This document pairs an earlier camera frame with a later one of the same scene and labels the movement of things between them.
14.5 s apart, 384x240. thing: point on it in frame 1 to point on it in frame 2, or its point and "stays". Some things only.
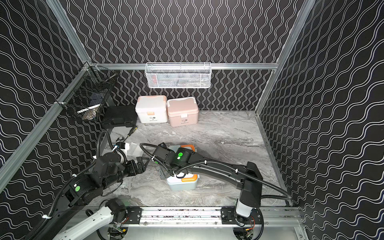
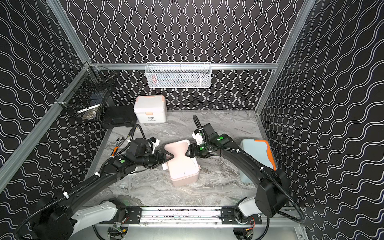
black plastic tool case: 119,116 stays
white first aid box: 151,109 stays
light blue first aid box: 187,182 to 260,149
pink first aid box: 182,111 to 183,169
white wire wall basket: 178,75 stays
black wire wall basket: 89,92 stays
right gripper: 162,173 to 193,151
